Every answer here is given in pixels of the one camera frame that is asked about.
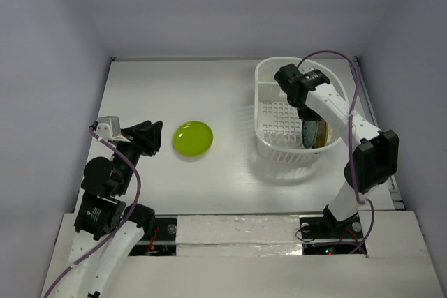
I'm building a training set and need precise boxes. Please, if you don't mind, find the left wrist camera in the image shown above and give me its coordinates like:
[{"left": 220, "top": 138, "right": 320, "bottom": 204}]
[{"left": 90, "top": 116, "right": 127, "bottom": 142}]

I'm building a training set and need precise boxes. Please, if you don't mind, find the white plastic dish rack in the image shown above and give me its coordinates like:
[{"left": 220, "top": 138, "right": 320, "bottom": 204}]
[{"left": 254, "top": 57, "right": 342, "bottom": 166}]

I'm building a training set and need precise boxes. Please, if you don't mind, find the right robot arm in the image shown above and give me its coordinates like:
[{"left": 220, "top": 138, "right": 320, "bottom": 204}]
[{"left": 274, "top": 64, "right": 399, "bottom": 237}]

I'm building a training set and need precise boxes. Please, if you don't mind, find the yellow brown patterned plate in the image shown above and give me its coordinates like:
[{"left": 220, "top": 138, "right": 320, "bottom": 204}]
[{"left": 312, "top": 119, "right": 329, "bottom": 149}]

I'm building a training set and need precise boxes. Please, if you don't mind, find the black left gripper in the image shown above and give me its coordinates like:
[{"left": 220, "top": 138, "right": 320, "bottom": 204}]
[{"left": 115, "top": 119, "right": 163, "bottom": 193}]

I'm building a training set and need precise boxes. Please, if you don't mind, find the lime green plate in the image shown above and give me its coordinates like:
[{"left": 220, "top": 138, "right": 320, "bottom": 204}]
[{"left": 173, "top": 121, "right": 214, "bottom": 157}]

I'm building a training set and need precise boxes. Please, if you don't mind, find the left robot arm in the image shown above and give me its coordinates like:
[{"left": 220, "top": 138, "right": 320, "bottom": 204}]
[{"left": 43, "top": 116, "right": 163, "bottom": 297}]

